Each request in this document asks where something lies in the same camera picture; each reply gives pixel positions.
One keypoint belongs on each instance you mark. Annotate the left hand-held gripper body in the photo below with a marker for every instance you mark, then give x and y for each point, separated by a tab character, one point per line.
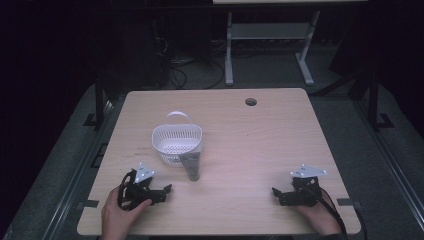
140	191

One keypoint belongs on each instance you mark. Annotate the black metal stand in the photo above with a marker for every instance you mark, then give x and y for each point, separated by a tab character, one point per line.
100	103
375	100

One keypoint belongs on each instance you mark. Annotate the white metal stand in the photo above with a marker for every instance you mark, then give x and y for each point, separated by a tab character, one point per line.
270	46

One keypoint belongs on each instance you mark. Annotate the white plastic basket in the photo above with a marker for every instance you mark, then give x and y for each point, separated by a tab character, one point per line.
177	141

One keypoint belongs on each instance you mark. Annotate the grey tube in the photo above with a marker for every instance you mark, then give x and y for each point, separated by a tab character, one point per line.
191	166

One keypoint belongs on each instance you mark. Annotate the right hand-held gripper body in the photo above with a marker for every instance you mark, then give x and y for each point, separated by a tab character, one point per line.
301	191

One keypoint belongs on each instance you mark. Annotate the person's left hand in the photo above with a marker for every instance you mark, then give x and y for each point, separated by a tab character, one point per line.
118	218

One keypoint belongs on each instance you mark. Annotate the person's right hand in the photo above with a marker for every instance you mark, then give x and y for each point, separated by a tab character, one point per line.
318	218

